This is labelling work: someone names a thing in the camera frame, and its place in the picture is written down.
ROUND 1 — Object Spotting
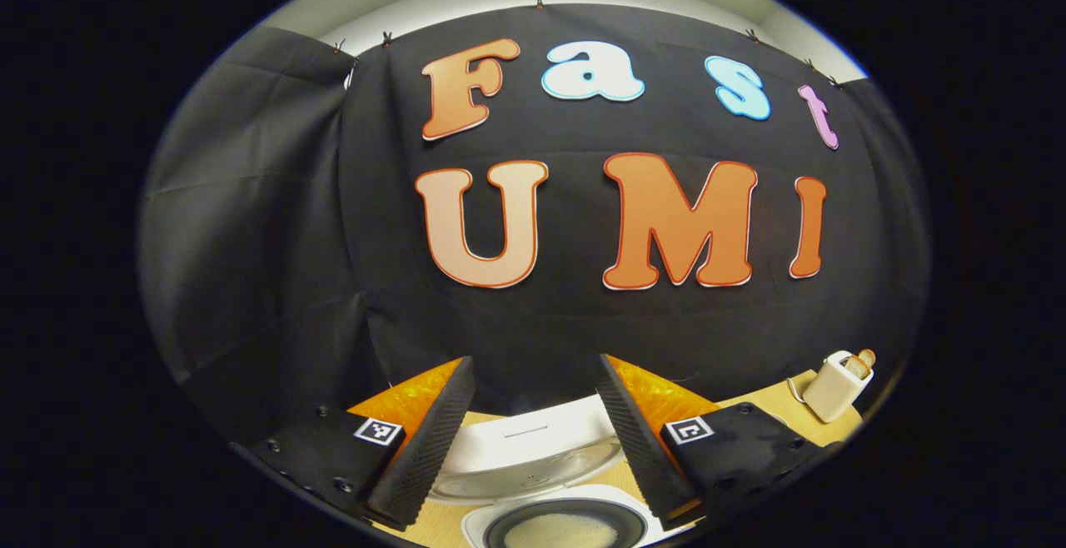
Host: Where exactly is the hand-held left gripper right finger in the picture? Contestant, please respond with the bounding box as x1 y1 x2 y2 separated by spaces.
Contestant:
595 353 827 524

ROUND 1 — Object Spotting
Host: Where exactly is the white rice cooker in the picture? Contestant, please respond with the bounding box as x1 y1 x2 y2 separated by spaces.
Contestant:
429 394 669 548

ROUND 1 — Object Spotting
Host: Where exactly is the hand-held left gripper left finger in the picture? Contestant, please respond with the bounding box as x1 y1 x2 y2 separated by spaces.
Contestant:
248 355 477 531

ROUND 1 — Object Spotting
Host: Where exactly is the white toaster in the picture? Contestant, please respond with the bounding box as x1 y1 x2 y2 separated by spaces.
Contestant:
786 350 877 425

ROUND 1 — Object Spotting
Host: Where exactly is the white rice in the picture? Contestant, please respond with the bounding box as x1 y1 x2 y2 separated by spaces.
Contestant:
504 511 621 548

